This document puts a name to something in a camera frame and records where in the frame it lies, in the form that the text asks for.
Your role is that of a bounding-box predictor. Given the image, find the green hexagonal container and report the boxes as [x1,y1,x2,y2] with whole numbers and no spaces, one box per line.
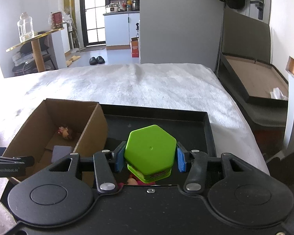
[124,125,177,184]

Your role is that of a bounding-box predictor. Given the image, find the brown-haired girl figurine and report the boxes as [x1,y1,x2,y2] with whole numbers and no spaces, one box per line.
[57,126,76,141]

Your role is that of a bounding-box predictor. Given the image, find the purple-grey cube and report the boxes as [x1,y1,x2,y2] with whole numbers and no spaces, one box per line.
[51,145,73,163]

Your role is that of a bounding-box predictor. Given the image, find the black tray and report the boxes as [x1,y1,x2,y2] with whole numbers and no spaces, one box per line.
[0,103,217,216]

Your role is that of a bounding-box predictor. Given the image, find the pink bear figurine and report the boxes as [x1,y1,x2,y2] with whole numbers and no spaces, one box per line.
[115,173,156,189]

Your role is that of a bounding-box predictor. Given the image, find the brown cardboard box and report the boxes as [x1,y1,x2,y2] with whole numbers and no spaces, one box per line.
[4,99,108,184]

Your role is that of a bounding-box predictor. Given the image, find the white fluffy blanket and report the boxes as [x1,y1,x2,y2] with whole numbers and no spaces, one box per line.
[0,62,270,235]

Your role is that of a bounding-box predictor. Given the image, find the black slippers pair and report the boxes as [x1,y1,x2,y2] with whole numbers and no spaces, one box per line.
[89,56,105,65]

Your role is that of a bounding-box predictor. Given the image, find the beige slippers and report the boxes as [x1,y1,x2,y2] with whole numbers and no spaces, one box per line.
[66,55,80,67]

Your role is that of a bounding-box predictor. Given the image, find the orange cardboard box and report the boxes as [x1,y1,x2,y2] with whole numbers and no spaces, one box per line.
[131,37,140,58]

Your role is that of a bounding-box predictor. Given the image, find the gold round side table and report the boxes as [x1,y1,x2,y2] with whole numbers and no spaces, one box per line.
[6,28,64,72]

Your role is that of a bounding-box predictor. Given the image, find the white kitchen cabinet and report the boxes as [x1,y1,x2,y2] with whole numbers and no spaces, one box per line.
[104,11,140,50]

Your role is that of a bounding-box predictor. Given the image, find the clear glass jar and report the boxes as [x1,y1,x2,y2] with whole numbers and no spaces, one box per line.
[17,12,35,42]

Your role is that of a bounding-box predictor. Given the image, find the red tin can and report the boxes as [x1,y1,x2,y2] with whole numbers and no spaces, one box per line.
[51,12,63,30]

